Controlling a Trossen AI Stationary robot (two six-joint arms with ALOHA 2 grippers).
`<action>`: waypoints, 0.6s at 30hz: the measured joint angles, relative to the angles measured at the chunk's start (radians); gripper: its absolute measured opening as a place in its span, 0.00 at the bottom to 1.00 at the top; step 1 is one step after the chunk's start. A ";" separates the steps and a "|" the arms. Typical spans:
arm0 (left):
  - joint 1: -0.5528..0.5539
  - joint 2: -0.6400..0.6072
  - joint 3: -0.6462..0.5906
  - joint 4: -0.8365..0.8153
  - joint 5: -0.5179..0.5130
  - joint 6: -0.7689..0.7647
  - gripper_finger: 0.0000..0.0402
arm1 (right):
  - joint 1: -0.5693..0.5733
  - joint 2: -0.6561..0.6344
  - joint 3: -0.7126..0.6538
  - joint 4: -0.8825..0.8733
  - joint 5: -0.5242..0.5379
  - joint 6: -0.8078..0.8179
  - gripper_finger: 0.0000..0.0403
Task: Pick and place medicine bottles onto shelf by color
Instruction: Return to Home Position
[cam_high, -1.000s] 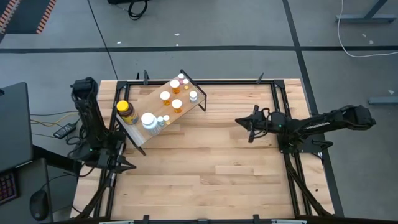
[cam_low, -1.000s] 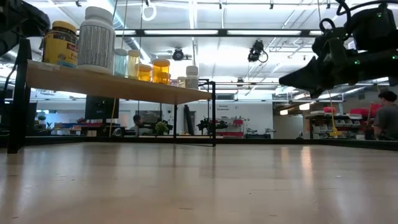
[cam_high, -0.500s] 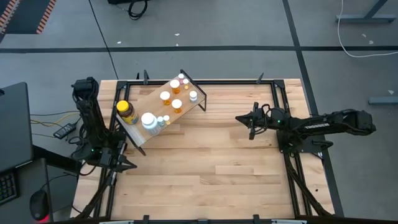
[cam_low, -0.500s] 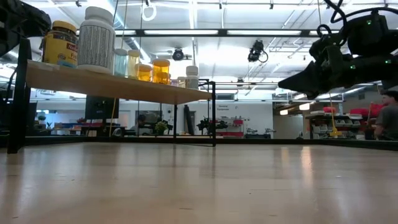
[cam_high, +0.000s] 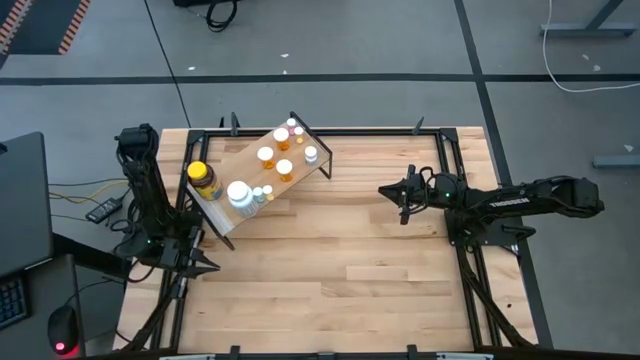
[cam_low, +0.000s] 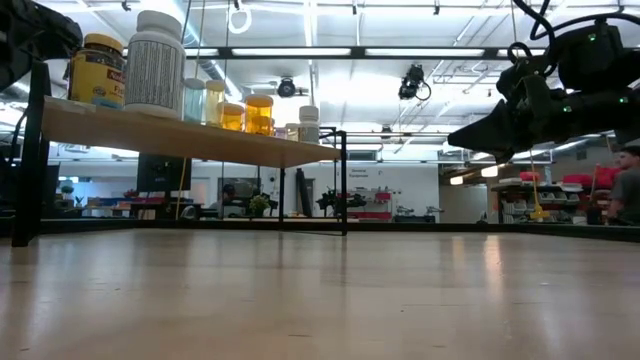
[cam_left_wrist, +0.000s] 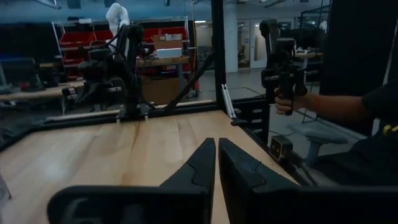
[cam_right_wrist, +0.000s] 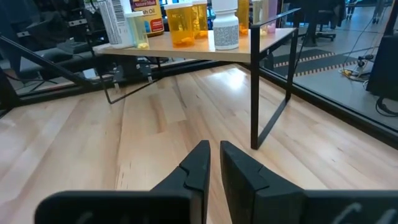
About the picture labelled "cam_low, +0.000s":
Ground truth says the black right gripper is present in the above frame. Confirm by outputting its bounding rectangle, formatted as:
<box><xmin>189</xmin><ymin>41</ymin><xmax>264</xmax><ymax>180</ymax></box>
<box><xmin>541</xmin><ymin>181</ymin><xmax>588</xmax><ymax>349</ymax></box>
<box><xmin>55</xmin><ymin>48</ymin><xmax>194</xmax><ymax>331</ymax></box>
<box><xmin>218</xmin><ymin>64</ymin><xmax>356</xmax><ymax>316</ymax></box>
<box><xmin>447</xmin><ymin>54</ymin><xmax>571</xmax><ymax>164</ymax></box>

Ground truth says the small white labelled medicine bottle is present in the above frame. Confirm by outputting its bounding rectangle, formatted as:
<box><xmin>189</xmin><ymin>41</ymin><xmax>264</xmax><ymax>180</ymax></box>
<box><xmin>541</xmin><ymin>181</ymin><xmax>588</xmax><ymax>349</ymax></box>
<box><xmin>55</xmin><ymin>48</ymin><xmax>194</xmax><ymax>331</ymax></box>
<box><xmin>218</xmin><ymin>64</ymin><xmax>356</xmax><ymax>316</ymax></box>
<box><xmin>298</xmin><ymin>105</ymin><xmax>321</xmax><ymax>145</ymax></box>

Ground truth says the orange pill bottle white cap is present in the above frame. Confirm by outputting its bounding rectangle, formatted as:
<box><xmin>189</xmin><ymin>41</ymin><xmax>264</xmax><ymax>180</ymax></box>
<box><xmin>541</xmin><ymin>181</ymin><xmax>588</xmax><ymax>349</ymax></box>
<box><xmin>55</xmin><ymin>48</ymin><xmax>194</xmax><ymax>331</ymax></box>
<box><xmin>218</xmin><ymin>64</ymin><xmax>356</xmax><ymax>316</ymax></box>
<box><xmin>244</xmin><ymin>94</ymin><xmax>275</xmax><ymax>136</ymax></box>
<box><xmin>217</xmin><ymin>101</ymin><xmax>247</xmax><ymax>133</ymax></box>

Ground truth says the slim yellowish vial white cap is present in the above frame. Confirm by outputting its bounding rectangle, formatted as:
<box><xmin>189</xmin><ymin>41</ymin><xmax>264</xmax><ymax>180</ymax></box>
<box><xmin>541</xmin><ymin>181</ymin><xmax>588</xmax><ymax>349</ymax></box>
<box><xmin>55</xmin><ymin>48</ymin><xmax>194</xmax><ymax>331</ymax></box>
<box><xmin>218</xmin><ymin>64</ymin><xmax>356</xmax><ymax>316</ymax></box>
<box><xmin>204</xmin><ymin>79</ymin><xmax>227</xmax><ymax>127</ymax></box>

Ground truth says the small teal vial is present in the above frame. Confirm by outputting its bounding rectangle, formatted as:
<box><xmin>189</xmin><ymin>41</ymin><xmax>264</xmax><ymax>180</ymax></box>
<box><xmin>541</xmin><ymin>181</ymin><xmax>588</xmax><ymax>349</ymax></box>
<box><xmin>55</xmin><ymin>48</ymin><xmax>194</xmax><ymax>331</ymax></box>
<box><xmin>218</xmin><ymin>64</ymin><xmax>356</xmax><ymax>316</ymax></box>
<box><xmin>183</xmin><ymin>77</ymin><xmax>207</xmax><ymax>125</ymax></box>

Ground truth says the large white ribbed bottle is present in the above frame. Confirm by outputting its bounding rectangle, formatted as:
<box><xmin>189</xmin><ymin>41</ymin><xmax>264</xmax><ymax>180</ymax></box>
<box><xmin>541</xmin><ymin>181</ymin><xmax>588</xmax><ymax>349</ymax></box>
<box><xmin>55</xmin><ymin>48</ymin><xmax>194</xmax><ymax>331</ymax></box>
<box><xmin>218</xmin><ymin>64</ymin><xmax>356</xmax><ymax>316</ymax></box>
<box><xmin>123</xmin><ymin>9</ymin><xmax>187</xmax><ymax>120</ymax></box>

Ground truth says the brown bottle yellow lid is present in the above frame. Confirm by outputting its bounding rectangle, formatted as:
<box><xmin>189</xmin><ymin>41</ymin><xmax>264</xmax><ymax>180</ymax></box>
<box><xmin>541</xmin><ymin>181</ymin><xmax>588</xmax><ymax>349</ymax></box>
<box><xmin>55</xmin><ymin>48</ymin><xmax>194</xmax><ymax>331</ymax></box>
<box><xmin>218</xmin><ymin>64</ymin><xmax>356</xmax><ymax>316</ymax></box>
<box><xmin>67</xmin><ymin>33</ymin><xmax>126</xmax><ymax>110</ymax></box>

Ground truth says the yellow broom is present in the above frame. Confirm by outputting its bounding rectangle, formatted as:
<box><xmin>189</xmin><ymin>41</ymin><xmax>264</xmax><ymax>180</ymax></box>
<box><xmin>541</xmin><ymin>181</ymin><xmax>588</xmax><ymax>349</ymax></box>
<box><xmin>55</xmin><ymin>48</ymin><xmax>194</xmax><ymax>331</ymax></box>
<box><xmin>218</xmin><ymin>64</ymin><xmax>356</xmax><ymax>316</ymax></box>
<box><xmin>528</xmin><ymin>149</ymin><xmax>552</xmax><ymax>222</ymax></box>

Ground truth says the red storage bin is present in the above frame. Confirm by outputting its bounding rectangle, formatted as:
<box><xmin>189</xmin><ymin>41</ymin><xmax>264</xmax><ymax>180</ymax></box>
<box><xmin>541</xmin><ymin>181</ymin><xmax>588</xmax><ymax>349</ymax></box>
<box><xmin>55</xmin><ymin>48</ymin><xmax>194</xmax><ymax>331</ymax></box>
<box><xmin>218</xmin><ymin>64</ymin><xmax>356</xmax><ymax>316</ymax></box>
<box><xmin>592</xmin><ymin>167</ymin><xmax>624</xmax><ymax>189</ymax></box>

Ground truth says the person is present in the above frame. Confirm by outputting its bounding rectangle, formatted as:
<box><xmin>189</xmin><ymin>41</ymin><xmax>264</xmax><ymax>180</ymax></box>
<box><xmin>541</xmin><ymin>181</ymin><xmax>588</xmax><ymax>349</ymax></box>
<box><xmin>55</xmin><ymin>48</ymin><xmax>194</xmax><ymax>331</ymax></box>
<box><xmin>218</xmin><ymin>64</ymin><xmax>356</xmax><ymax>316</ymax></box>
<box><xmin>606</xmin><ymin>144</ymin><xmax>640</xmax><ymax>227</ymax></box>
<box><xmin>209</xmin><ymin>183</ymin><xmax>241</xmax><ymax>218</ymax></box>

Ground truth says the thin hanging cord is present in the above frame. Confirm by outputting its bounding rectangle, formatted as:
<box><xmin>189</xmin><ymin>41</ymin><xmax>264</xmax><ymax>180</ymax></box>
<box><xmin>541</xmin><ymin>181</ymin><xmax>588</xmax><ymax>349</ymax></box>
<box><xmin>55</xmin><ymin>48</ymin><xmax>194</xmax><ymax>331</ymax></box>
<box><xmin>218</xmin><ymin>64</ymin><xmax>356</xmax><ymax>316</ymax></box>
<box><xmin>508</xmin><ymin>0</ymin><xmax>520</xmax><ymax>46</ymax></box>

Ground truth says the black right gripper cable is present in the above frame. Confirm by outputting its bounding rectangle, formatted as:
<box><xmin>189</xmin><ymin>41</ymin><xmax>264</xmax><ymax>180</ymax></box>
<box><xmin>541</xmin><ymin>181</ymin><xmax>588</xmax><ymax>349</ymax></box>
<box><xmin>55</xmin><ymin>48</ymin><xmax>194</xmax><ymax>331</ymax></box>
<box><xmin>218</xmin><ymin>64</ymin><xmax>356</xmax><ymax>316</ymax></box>
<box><xmin>506</xmin><ymin>0</ymin><xmax>640</xmax><ymax>65</ymax></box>

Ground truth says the white hanging ring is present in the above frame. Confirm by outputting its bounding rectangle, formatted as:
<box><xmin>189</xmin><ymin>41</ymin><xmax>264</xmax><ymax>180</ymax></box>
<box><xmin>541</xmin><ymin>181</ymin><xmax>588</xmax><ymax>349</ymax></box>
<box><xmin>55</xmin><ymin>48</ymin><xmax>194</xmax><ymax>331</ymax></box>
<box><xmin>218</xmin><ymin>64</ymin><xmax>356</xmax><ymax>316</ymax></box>
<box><xmin>228</xmin><ymin>5</ymin><xmax>253</xmax><ymax>36</ymax></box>

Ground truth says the wooden shelf black metal frame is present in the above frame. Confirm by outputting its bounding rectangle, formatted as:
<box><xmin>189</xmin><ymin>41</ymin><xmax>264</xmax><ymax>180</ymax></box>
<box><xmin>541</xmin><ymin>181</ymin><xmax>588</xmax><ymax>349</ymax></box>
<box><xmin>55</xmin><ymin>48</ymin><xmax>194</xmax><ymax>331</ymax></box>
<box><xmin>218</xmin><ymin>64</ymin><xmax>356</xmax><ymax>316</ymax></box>
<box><xmin>10</xmin><ymin>59</ymin><xmax>349</xmax><ymax>249</ymax></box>

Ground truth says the black wall screen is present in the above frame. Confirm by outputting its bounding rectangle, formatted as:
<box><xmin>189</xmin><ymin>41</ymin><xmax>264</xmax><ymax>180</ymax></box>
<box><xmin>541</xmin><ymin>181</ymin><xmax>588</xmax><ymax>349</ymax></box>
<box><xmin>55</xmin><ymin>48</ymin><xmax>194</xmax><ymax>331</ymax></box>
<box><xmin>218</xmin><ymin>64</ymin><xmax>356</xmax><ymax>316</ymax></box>
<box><xmin>137</xmin><ymin>153</ymin><xmax>193</xmax><ymax>193</ymax></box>

